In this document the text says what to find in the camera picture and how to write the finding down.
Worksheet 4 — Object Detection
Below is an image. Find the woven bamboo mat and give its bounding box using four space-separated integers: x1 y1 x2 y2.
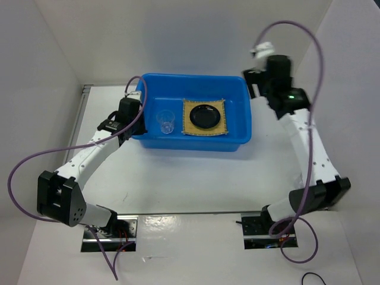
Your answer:
182 99 228 137

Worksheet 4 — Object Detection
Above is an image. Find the black round plate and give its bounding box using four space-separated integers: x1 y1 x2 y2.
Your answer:
189 104 221 129

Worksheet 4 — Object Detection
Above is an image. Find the clear plastic cup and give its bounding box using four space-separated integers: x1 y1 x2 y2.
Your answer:
156 110 175 134

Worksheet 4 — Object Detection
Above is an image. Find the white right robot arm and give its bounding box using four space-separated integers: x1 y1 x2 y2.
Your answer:
243 55 351 233

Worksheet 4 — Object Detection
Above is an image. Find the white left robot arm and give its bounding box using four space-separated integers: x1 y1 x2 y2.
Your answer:
37 97 147 238

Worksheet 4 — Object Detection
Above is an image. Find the blue plastic bin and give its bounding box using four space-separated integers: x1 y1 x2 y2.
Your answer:
136 73 252 152

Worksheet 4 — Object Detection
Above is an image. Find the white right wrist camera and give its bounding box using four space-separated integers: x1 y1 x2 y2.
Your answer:
249 42 275 59

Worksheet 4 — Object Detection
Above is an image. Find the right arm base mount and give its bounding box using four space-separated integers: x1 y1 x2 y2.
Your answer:
235 212 298 250

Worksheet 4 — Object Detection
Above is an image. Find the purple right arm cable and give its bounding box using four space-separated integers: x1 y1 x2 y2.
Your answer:
255 20 324 264

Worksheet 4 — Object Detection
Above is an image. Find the black cable on floor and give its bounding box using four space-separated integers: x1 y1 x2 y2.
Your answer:
301 271 327 285

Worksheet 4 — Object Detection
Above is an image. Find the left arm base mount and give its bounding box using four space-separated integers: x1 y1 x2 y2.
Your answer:
81 215 138 252

